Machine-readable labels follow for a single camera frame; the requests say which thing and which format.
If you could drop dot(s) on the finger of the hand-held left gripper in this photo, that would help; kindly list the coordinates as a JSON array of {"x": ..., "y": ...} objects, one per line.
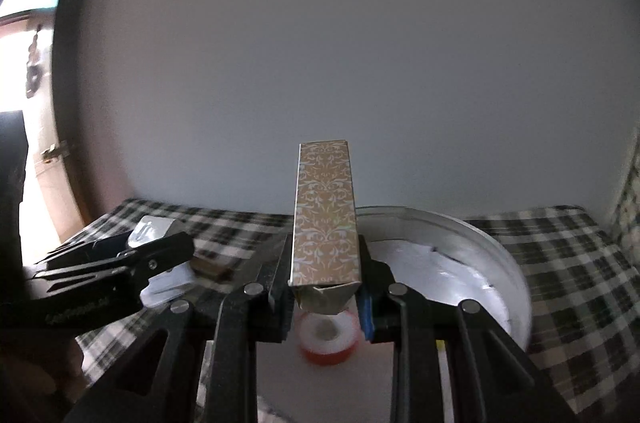
[
  {"x": 90, "y": 250},
  {"x": 160, "y": 258}
]

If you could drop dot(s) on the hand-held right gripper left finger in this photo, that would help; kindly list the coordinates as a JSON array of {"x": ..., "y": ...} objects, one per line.
[{"x": 280, "y": 298}]

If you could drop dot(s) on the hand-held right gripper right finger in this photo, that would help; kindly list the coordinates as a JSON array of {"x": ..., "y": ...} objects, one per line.
[{"x": 366, "y": 313}]

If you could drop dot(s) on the clear plastic bag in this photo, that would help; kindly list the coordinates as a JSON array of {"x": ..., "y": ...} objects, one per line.
[{"x": 150, "y": 230}]

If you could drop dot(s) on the gold patterned box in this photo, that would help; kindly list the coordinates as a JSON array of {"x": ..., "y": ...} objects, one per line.
[{"x": 325, "y": 223}]

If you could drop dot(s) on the round metal basin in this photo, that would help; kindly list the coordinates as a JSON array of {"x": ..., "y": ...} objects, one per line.
[{"x": 495, "y": 263}]

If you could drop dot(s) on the red tape roll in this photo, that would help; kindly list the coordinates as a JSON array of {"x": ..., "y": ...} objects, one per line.
[{"x": 330, "y": 348}]

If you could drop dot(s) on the dark brown box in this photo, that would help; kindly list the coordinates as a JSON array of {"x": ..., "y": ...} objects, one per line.
[{"x": 212, "y": 267}]

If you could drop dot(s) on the yellow block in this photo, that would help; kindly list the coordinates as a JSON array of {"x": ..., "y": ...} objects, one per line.
[{"x": 440, "y": 345}]

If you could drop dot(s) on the black upright panel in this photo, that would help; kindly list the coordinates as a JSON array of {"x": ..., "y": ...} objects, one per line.
[{"x": 11, "y": 183}]

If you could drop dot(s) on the metal door latch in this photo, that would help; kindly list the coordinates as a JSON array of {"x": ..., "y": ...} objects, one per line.
[{"x": 54, "y": 151}]

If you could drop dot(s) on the wooden door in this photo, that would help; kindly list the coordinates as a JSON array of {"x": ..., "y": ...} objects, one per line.
[{"x": 60, "y": 103}]

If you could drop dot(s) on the hanging door ornament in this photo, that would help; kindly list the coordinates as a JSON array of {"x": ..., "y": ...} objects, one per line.
[{"x": 34, "y": 68}]

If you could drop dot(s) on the plaid blanket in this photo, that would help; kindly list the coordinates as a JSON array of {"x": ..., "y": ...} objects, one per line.
[{"x": 565, "y": 283}]

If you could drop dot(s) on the plaid cloth bundle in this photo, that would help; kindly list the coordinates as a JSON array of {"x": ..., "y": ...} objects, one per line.
[{"x": 629, "y": 208}]

